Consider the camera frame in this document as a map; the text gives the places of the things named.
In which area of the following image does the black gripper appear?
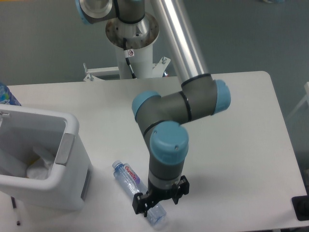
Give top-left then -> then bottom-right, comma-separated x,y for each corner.
132,175 -> 190,218

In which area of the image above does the clear plastic water bottle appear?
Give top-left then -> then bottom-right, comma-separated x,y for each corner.
112,160 -> 167,227

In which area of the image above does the clear plastic bag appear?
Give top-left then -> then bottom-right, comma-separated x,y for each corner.
26,146 -> 56,180

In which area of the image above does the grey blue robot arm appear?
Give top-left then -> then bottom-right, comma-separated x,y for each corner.
75,0 -> 231,214

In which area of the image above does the white plastic trash can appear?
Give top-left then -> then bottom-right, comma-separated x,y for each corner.
0,104 -> 92,210

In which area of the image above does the black device at table edge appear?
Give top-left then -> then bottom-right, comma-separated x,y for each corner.
292,195 -> 309,221

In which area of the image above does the black pen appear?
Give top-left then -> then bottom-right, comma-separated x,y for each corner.
11,196 -> 21,226

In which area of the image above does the blue labelled bottle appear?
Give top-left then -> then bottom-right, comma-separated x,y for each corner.
0,83 -> 21,106

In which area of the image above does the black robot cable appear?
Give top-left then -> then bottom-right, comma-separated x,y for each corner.
122,37 -> 138,79

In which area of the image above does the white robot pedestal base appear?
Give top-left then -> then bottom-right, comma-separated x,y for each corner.
84,13 -> 171,82

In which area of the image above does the white frame at right edge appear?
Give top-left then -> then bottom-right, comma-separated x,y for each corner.
287,82 -> 309,120

